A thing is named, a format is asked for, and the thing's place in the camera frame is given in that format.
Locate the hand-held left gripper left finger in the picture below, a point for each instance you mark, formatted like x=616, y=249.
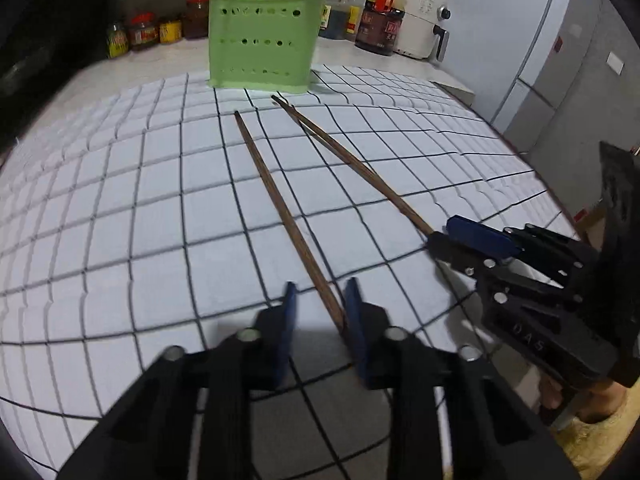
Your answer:
x=284, y=340

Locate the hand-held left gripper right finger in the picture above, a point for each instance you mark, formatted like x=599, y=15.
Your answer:
x=359, y=345

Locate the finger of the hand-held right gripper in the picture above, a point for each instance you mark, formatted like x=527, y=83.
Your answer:
x=450, y=250
x=480, y=237

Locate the wooden chopstick with gold end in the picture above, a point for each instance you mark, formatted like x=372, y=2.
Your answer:
x=352, y=157
x=285, y=215
x=345, y=162

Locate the green perforated utensil holder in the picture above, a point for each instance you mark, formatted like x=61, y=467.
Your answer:
x=260, y=40

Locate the person's right hand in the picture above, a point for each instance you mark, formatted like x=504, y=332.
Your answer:
x=600, y=402

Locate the yellow fluffy cloth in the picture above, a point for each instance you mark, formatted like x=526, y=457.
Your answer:
x=600, y=450

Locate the grey refrigerator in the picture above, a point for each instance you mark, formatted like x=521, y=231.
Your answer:
x=550, y=50

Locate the white black-grid mat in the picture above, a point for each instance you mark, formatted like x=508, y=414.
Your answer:
x=125, y=210

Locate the white air fryer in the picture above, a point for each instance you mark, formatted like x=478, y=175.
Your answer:
x=422, y=15

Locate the white plastic bottle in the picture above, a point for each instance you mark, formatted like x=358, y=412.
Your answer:
x=359, y=10

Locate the translucent plastic jug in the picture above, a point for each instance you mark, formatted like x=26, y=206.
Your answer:
x=335, y=20

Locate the yellow label jar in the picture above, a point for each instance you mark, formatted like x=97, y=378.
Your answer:
x=170, y=32

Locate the red lid sauce jar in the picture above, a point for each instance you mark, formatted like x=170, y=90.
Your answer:
x=143, y=35

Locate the green label jar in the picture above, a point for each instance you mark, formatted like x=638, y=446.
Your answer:
x=117, y=42

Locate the black kitchen appliance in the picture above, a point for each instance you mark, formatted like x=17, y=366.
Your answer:
x=40, y=35

